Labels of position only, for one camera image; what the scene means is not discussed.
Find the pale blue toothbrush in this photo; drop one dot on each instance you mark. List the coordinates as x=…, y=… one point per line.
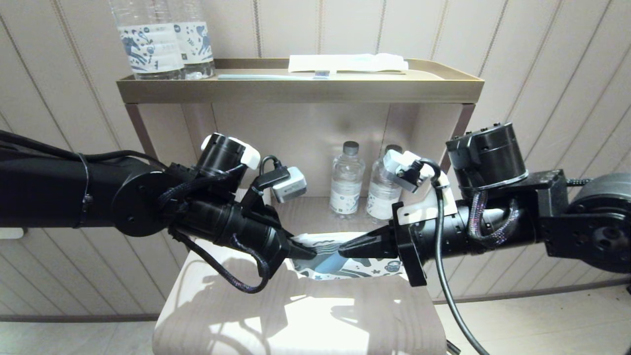
x=266, y=77

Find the black caster wheel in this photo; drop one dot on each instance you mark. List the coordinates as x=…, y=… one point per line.
x=451, y=348

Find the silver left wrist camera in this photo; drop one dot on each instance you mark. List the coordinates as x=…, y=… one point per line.
x=291, y=186

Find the small clear water bottle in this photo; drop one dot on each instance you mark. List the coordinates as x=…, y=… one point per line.
x=345, y=182
x=380, y=197

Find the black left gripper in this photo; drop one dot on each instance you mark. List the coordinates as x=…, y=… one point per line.
x=256, y=231

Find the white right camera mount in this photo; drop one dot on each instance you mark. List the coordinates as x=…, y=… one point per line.
x=426, y=209

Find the white blue toothpaste packet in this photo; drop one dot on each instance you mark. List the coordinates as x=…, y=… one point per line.
x=345, y=63

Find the white wall fixture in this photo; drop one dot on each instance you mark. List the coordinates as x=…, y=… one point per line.
x=11, y=233

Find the white blue horse pouch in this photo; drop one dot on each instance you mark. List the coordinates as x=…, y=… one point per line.
x=355, y=264

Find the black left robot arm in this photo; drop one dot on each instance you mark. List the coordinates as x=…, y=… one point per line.
x=74, y=192

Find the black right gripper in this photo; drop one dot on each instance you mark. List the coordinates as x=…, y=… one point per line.
x=443, y=236

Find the beige wooden shelf cabinet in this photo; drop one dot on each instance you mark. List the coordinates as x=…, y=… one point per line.
x=315, y=138

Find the large clear water bottle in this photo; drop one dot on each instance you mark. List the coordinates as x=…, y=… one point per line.
x=197, y=44
x=150, y=49

